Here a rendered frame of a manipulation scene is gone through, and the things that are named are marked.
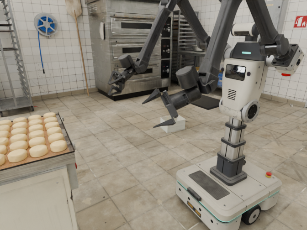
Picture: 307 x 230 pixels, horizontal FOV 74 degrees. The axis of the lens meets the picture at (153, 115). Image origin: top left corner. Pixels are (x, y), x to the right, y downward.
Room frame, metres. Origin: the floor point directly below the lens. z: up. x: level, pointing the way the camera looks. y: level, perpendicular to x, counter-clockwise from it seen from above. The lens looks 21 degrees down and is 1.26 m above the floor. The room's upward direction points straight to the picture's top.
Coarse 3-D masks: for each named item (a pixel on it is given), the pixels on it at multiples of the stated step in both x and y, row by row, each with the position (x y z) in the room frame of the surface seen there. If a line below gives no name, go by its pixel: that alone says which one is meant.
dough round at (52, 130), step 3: (48, 129) 0.71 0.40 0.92; (51, 129) 0.71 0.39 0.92; (54, 129) 0.71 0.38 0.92; (57, 129) 0.71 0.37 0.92; (60, 129) 0.71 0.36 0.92; (48, 132) 0.68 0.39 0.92; (51, 132) 0.68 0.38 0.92; (54, 132) 0.68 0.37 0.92; (57, 132) 0.69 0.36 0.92; (60, 132) 0.70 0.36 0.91; (48, 135) 0.68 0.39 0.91
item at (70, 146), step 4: (56, 116) 0.89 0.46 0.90; (60, 120) 0.84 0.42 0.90; (60, 124) 0.80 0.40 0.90; (64, 128) 0.75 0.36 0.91; (64, 132) 0.72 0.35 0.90; (64, 136) 0.69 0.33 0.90; (68, 136) 0.67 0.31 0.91; (68, 140) 0.66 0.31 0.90; (68, 144) 0.63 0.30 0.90; (72, 144) 0.60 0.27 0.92; (72, 148) 0.60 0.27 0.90; (68, 152) 0.57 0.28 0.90; (52, 156) 0.55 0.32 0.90; (56, 156) 0.55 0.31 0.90; (36, 160) 0.52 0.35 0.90; (40, 160) 0.53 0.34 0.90; (20, 164) 0.50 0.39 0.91; (24, 164) 0.51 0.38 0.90; (4, 168) 0.48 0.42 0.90; (8, 168) 0.49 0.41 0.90
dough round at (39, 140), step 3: (33, 138) 0.63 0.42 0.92; (36, 138) 0.63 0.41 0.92; (39, 138) 0.63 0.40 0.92; (42, 138) 0.63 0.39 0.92; (30, 141) 0.61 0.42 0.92; (33, 141) 0.61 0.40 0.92; (36, 141) 0.61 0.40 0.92; (39, 141) 0.61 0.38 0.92; (42, 141) 0.61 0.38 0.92; (45, 141) 0.63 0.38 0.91; (30, 144) 0.60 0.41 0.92; (33, 144) 0.60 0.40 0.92; (36, 144) 0.60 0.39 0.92; (39, 144) 0.60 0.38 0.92; (42, 144) 0.61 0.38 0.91
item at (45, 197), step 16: (32, 176) 0.53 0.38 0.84; (48, 176) 0.56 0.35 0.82; (64, 176) 0.58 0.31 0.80; (0, 192) 0.49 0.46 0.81; (16, 192) 0.51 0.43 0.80; (32, 192) 0.53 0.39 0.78; (48, 192) 0.55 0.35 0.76; (64, 192) 0.57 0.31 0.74; (0, 208) 0.48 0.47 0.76; (16, 208) 0.50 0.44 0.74; (32, 208) 0.52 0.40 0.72; (48, 208) 0.54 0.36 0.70; (64, 208) 0.57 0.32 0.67; (0, 224) 0.48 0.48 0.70; (16, 224) 0.49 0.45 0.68; (32, 224) 0.51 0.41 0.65; (48, 224) 0.54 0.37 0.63; (64, 224) 0.56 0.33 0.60
